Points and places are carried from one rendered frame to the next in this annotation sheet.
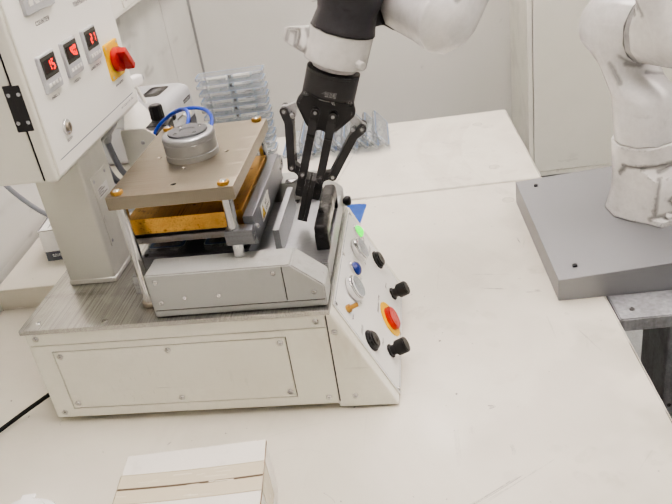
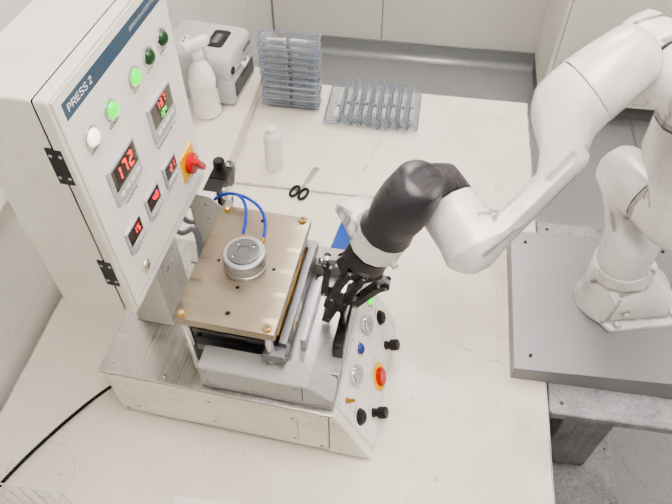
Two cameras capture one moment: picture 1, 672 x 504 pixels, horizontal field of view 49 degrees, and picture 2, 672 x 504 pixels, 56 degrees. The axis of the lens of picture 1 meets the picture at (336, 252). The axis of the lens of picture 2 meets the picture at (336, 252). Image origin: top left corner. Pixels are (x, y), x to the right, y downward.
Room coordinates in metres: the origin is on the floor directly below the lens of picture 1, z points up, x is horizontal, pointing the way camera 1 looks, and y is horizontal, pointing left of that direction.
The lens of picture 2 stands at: (0.36, -0.01, 2.00)
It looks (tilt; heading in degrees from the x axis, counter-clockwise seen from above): 50 degrees down; 3
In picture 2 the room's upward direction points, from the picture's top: straight up
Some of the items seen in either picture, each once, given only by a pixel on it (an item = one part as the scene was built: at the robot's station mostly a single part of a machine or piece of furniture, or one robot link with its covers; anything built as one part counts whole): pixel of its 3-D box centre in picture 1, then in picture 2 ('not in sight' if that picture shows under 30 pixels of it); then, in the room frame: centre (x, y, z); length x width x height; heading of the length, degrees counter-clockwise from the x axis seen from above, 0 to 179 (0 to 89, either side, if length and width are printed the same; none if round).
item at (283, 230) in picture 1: (242, 233); (276, 312); (1.05, 0.14, 0.97); 0.30 x 0.22 x 0.08; 81
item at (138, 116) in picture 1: (140, 124); (202, 77); (1.90, 0.45, 0.92); 0.09 x 0.08 x 0.25; 133
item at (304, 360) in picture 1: (237, 300); (265, 337); (1.08, 0.18, 0.84); 0.53 x 0.37 x 0.17; 81
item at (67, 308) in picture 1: (199, 261); (239, 317); (1.07, 0.22, 0.93); 0.46 x 0.35 x 0.01; 81
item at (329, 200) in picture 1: (326, 215); (345, 318); (1.03, 0.01, 0.99); 0.15 x 0.02 x 0.04; 171
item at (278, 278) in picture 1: (238, 281); (268, 377); (0.91, 0.14, 0.97); 0.25 x 0.05 x 0.07; 81
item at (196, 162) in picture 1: (180, 167); (234, 262); (1.09, 0.22, 1.08); 0.31 x 0.24 x 0.13; 171
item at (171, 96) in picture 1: (147, 122); (208, 60); (2.04, 0.46, 0.88); 0.25 x 0.20 x 0.17; 78
